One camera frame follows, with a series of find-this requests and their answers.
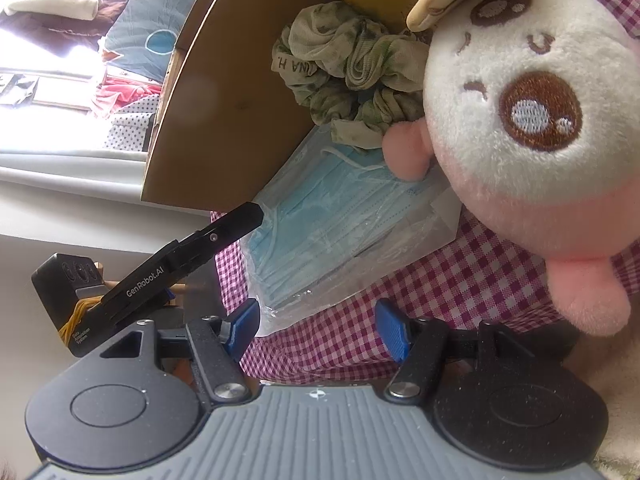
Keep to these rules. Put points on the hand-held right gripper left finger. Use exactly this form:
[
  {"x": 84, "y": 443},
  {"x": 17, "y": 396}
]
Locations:
[{"x": 244, "y": 327}]

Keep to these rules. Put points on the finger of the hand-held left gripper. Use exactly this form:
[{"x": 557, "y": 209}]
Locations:
[{"x": 230, "y": 225}]

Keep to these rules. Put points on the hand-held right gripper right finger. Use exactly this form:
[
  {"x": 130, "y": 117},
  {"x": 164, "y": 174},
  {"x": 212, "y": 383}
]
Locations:
[{"x": 392, "y": 330}]

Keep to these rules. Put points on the blue face mask pack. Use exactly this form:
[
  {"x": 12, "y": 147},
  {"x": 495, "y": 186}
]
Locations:
[{"x": 325, "y": 225}]

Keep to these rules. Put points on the brown cardboard box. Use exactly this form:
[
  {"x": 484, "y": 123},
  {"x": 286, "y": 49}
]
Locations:
[{"x": 225, "y": 110}]

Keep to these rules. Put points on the green scrunchie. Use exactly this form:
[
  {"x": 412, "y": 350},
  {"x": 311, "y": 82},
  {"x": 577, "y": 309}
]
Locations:
[{"x": 350, "y": 70}]

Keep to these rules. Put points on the pink plush toy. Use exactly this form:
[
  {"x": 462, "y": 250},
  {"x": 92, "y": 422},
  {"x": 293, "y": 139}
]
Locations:
[{"x": 540, "y": 160}]

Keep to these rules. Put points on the pink checked tablecloth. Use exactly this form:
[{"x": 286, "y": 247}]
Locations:
[{"x": 475, "y": 280}]

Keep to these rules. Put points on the polka dot cloth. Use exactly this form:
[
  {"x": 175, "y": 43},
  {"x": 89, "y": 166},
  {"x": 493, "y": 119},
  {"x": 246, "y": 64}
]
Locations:
[{"x": 130, "y": 130}]

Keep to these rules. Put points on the pink clothes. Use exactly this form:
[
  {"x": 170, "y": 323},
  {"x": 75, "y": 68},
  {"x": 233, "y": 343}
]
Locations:
[{"x": 125, "y": 95}]

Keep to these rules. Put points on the blue printed blanket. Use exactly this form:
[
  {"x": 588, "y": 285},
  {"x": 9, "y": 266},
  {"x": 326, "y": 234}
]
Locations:
[{"x": 145, "y": 25}]

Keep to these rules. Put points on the white fluffy cushion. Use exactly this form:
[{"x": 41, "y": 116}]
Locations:
[{"x": 620, "y": 385}]

